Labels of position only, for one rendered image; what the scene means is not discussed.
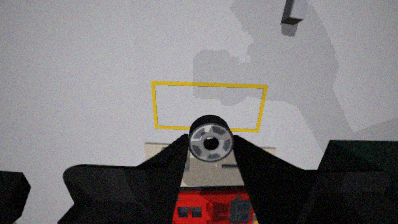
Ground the yellow rectangular outline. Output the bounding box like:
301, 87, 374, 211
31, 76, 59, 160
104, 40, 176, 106
151, 81, 268, 132

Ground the black tyre wheel with grey hub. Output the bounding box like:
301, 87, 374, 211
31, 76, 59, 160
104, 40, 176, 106
188, 115, 234, 163

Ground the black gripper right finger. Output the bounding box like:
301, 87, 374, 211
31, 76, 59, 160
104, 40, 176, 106
233, 135, 391, 224

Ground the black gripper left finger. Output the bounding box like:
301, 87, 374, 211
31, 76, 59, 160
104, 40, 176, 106
63, 134, 189, 224

